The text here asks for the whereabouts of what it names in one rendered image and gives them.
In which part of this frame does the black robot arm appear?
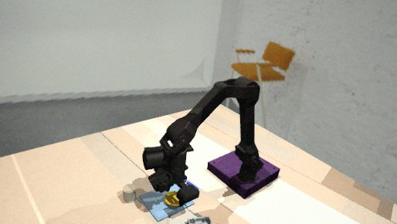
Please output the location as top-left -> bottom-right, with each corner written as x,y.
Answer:
142,76 -> 263,192

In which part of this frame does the white cylinder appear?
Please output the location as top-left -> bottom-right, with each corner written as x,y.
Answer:
123,184 -> 136,203

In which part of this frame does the yellow plate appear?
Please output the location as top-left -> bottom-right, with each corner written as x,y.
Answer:
165,191 -> 179,207

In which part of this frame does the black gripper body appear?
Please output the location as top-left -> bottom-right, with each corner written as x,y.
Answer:
166,165 -> 199,204

